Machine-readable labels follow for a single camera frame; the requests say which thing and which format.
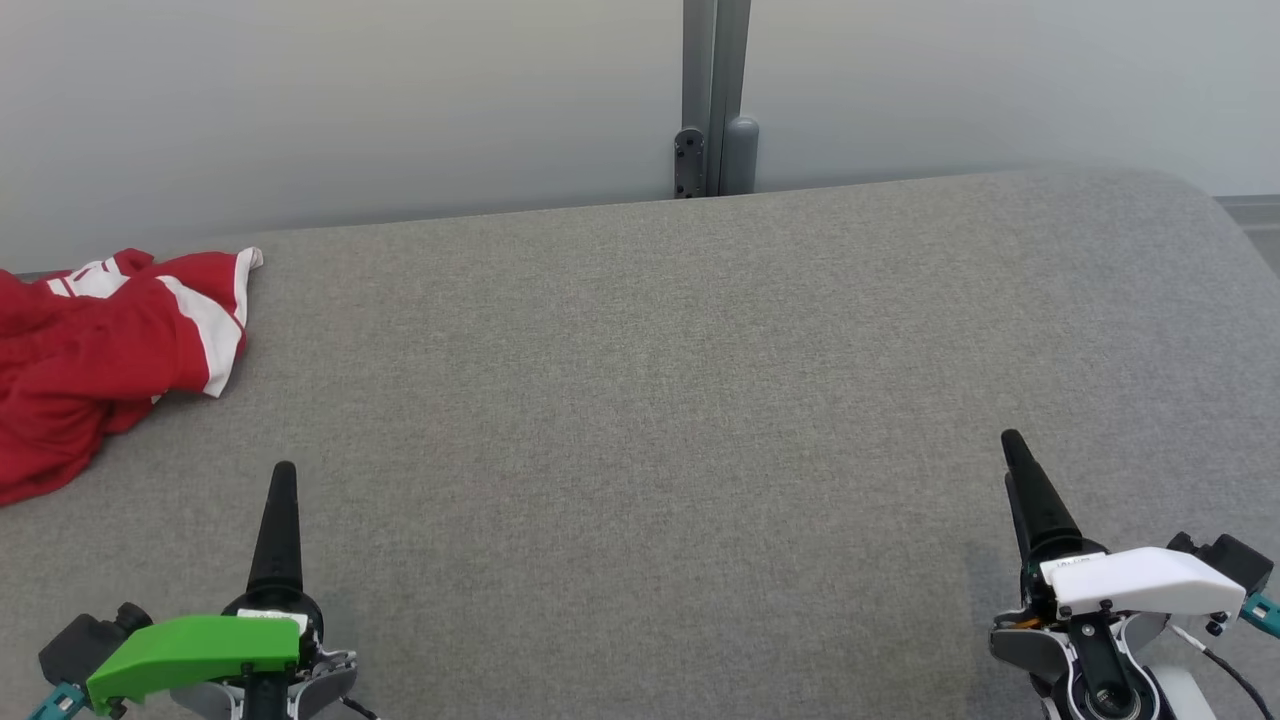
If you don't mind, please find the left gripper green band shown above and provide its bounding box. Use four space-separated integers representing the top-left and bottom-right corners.
85 461 326 717

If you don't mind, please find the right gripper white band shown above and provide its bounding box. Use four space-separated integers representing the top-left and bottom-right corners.
1000 430 1248 623

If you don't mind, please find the red white Bulls jersey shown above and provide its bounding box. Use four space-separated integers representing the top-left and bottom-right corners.
0 250 166 507

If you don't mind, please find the right camera cable teal plug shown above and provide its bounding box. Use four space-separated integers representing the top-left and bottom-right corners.
1170 592 1280 720

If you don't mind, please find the camera cable teal plug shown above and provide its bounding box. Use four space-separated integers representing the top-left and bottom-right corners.
28 682 89 720
1170 592 1280 720

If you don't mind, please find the left camera cable teal plug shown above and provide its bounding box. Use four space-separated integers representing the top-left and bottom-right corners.
28 682 89 720

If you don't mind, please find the grey cylindrical post cap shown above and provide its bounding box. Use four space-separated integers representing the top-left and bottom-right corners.
720 116 760 196

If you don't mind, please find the black perforated post bracket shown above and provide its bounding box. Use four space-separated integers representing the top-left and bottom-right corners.
673 127 707 199

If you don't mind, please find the grey metal partition post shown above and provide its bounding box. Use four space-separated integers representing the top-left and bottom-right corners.
682 0 753 198

